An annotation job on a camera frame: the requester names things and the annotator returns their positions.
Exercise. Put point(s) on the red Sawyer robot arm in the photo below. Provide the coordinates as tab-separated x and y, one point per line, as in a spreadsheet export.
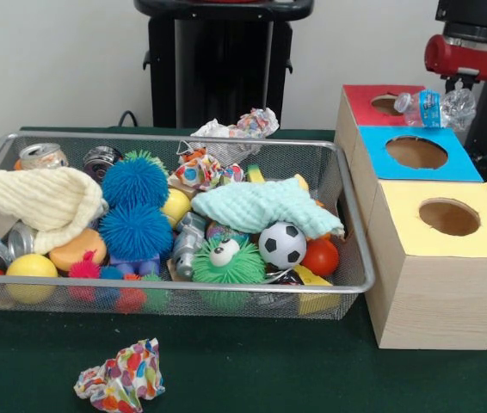
473	19

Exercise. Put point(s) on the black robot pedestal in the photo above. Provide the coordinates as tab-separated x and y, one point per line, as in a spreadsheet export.
222	69

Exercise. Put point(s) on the yellow cheese wedge toy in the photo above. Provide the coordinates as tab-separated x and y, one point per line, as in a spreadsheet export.
312	280

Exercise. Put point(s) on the grey robot toy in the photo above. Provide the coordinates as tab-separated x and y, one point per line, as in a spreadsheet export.
188	248

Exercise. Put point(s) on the crushed silver can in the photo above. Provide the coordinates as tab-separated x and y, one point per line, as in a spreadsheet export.
41	157

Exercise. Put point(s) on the wooden box with three holes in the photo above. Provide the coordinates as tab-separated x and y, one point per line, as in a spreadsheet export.
437	284

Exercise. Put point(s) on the green fuzzy toy with eyes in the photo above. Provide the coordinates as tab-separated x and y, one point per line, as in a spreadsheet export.
231	265

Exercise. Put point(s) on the crushed clear plastic bottle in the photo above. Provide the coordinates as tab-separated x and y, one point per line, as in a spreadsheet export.
428	110

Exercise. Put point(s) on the mint green waffle cloth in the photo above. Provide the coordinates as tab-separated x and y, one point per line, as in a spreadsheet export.
261	206

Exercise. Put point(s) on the cream waffle cloth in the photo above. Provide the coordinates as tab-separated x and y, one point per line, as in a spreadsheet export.
33	202

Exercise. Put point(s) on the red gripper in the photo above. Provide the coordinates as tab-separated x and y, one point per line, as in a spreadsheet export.
463	58

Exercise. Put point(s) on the orange round disc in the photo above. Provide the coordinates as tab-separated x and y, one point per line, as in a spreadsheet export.
76	249

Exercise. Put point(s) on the yellow ball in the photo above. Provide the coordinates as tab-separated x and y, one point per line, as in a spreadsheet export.
31	275
177	206

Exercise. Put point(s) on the red ball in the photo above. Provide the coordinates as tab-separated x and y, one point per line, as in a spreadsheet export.
323	255

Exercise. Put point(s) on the blue spiky ball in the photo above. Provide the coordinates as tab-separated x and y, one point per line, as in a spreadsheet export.
136	231
136	181

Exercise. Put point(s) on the black and white soccer ball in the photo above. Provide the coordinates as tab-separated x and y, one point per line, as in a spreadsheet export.
282	245

